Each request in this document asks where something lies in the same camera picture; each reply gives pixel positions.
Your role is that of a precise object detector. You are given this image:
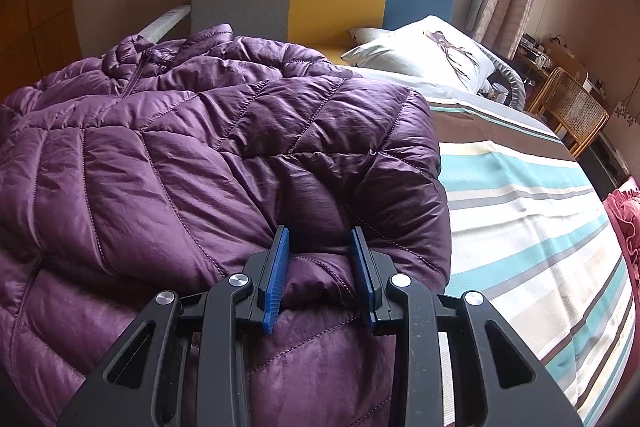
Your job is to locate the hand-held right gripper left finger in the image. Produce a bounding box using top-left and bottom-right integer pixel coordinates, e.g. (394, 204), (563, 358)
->
(55, 226), (301, 427)

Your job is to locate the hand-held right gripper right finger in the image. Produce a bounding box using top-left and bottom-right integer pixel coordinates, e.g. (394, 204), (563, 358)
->
(349, 227), (586, 427)

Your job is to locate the purple down jacket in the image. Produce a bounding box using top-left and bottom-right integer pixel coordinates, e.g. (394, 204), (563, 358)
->
(0, 24), (453, 427)

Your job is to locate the striped bed sheet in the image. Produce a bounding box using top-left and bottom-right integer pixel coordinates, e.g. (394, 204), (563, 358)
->
(345, 66), (637, 427)

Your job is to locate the white printed pillow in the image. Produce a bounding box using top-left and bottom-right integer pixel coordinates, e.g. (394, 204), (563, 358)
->
(341, 15), (496, 94)

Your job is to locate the rattan chair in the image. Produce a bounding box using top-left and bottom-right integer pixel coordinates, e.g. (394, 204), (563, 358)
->
(529, 67), (610, 158)

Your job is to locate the red ruffled cloth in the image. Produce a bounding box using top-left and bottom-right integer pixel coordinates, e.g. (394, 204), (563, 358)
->
(602, 177), (640, 288)

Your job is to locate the cluttered wooden desk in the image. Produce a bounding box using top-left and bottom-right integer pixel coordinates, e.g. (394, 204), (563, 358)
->
(510, 33), (608, 108)

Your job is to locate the wooden wardrobe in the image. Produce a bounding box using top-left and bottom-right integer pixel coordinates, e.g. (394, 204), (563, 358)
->
(0, 0), (83, 100)

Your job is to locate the grey padded bed rail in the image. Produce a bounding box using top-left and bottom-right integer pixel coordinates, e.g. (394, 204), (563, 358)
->
(137, 5), (193, 44)

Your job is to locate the floral wall sticker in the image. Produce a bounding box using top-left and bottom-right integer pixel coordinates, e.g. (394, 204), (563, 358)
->
(616, 99), (640, 128)

